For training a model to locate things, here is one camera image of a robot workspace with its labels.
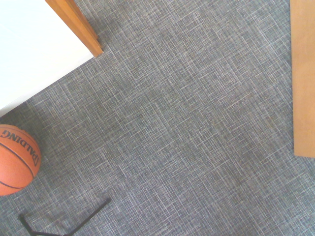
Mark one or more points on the orange Spalding basketball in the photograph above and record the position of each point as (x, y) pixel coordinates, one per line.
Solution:
(14, 162)

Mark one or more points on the black tripod stand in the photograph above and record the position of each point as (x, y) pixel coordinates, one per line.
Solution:
(91, 215)

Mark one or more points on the light wooden door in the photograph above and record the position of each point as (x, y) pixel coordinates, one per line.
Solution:
(304, 73)

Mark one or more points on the wooden door frame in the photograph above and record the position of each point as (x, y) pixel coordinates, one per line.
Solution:
(81, 29)

